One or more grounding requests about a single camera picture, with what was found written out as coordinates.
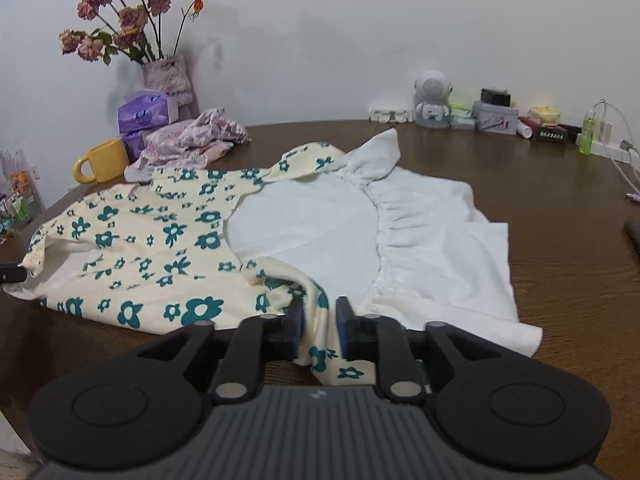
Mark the black charger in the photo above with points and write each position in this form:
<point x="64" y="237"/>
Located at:
<point x="495" y="96"/>

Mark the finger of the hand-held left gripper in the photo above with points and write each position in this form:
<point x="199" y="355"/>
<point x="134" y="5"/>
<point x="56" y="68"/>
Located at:
<point x="12" y="273"/>

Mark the white astronaut figurine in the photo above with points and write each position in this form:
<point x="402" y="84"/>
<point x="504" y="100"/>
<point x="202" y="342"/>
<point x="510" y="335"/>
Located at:
<point x="432" y="87"/>

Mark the green white packet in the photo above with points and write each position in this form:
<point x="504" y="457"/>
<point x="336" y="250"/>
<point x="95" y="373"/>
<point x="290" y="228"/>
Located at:
<point x="461" y="117"/>

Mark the purple mottled vase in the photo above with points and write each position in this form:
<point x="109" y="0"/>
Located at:
<point x="167" y="77"/>

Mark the grey tin box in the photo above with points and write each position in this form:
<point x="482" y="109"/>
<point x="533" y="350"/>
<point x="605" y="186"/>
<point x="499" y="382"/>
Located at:
<point x="495" y="119"/>

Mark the white power strip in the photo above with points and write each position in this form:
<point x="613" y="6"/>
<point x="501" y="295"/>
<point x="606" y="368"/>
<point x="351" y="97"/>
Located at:
<point x="612" y="151"/>

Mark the white block row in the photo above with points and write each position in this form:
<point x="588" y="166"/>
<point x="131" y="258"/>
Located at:
<point x="391" y="115"/>

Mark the green spray bottle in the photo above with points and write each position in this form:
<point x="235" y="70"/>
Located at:
<point x="586" y="135"/>

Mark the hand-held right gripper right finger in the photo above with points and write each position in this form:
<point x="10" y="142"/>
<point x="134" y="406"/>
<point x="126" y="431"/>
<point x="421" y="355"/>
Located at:
<point x="342" y="321"/>

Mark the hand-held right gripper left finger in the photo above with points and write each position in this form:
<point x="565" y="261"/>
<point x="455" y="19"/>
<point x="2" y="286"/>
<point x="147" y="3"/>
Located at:
<point x="299" y="321"/>

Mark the colourful packet rack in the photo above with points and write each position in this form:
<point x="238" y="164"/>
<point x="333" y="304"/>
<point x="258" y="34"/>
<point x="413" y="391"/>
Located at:
<point x="17" y="195"/>

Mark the purple tissue pack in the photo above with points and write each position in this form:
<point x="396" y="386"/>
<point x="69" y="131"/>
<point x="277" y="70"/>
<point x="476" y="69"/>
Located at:
<point x="134" y="146"/>
<point x="145" y="114"/>

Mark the cream dress with teal flowers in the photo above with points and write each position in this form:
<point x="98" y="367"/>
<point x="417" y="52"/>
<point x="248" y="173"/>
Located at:
<point x="150" y="240"/>

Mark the dark flat slab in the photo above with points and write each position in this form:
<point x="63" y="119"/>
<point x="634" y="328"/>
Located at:
<point x="634" y="234"/>

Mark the pink floral garment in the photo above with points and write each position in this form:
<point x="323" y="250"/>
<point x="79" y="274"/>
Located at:
<point x="190" y="135"/>

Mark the pink white tube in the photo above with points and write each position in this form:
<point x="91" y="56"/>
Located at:
<point x="525" y="129"/>

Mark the yellow mug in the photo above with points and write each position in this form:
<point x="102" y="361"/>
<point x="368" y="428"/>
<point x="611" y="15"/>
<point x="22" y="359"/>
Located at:
<point x="107" y="160"/>

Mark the yellow small container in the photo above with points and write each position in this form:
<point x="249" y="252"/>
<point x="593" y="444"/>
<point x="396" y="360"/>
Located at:
<point x="544" y="115"/>

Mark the dried rose bouquet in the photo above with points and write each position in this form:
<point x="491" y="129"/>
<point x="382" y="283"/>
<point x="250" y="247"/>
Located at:
<point x="132" y="17"/>

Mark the black flat box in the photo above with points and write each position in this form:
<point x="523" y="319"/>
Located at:
<point x="549" y="134"/>

